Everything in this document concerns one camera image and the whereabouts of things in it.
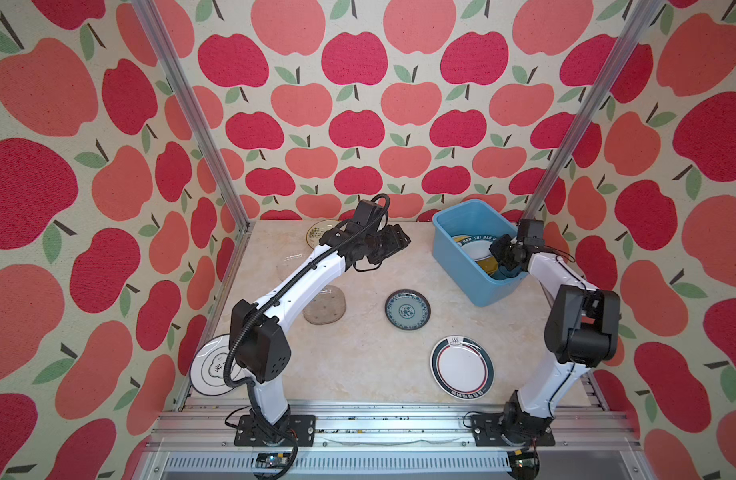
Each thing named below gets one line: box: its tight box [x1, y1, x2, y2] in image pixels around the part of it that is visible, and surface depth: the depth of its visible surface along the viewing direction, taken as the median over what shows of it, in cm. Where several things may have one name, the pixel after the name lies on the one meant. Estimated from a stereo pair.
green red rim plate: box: [430, 334, 495, 400], surface depth 86 cm
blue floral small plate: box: [385, 289, 432, 331], surface depth 98 cm
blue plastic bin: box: [432, 199, 528, 307], surface depth 101 cm
